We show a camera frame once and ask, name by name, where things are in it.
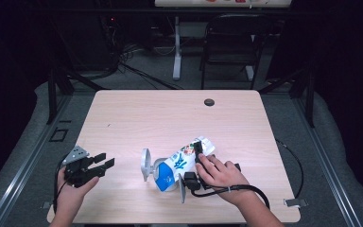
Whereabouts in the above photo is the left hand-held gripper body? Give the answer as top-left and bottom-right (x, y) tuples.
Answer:
(61, 145), (107, 189)

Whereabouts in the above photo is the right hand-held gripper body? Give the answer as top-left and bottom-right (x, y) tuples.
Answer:
(178, 170), (210, 204)

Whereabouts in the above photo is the blue and white pouch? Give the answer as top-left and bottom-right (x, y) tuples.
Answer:
(154, 135), (216, 193)

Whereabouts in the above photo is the clear jar with grey lid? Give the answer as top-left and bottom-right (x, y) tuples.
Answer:
(140, 148), (181, 193)

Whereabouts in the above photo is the person's left hand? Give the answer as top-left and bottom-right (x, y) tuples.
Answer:
(56, 166), (100, 210)

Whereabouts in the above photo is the person's right hand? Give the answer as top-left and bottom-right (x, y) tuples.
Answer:
(195, 153), (251, 204)

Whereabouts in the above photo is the black metal stand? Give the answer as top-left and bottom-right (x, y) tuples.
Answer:
(258, 67), (316, 129)
(46, 62), (108, 125)

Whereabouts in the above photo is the white desk leg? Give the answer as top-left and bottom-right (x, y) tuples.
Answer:
(172, 15), (183, 81)

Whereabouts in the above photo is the black folding chair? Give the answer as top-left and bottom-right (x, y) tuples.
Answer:
(199, 12), (273, 91)

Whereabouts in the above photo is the dark equipment box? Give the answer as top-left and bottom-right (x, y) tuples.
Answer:
(60, 15), (114, 72)

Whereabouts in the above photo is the left hand-held gripper black cable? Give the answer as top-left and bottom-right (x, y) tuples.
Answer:
(52, 154), (74, 216)

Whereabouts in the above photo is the hand-held gripper black cable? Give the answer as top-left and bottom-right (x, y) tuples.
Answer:
(190, 183), (271, 210)
(52, 154), (74, 216)

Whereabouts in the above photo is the aluminium floor rail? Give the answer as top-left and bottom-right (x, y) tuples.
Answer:
(0, 94), (74, 227)
(292, 94), (363, 227)

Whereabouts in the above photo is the right hand-held gripper black cable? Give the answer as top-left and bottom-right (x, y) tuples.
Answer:
(190, 183), (271, 210)

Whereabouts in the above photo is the bundle of floor cables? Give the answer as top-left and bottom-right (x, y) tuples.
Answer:
(116, 41), (183, 91)

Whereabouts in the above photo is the thin black cable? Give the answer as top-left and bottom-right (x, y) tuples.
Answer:
(275, 138), (305, 201)

